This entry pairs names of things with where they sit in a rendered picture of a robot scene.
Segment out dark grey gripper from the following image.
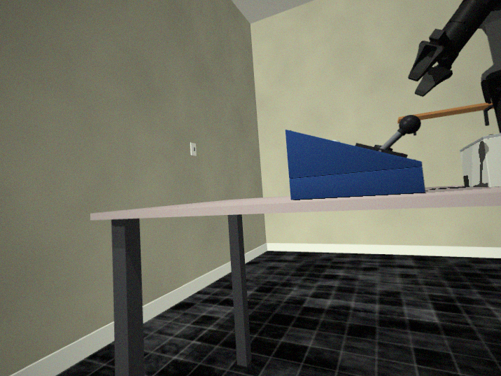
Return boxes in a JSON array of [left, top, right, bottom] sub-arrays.
[[408, 22, 473, 97]]

